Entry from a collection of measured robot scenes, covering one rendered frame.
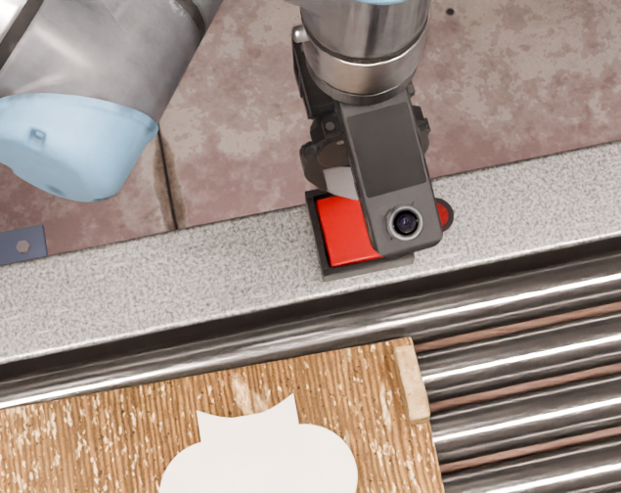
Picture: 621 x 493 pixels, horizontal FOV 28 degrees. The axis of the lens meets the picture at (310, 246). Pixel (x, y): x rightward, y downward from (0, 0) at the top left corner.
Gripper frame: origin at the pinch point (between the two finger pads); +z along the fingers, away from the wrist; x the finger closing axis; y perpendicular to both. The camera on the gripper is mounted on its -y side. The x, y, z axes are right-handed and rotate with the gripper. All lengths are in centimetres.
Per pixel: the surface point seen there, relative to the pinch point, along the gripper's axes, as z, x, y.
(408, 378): 4.0, -0.3, -13.8
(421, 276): 8.9, -4.1, -4.8
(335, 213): 7.3, 1.6, 1.6
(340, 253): 7.3, 2.0, -1.8
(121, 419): 6.6, 21.8, -11.2
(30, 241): 99, 42, 42
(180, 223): 100, 18, 40
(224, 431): 5.5, 14.2, -14.3
